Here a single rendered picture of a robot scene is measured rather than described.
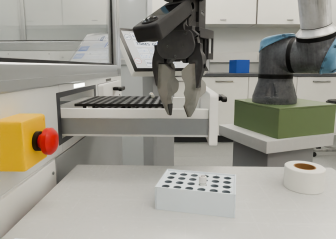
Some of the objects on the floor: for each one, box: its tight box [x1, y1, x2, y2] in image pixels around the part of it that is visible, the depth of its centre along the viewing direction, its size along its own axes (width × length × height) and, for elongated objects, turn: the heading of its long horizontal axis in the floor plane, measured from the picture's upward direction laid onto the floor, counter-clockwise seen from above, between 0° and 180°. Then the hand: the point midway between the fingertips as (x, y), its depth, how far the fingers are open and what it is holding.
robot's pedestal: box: [219, 124, 334, 167], centre depth 112 cm, size 30×30×76 cm
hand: (177, 109), depth 51 cm, fingers open, 3 cm apart
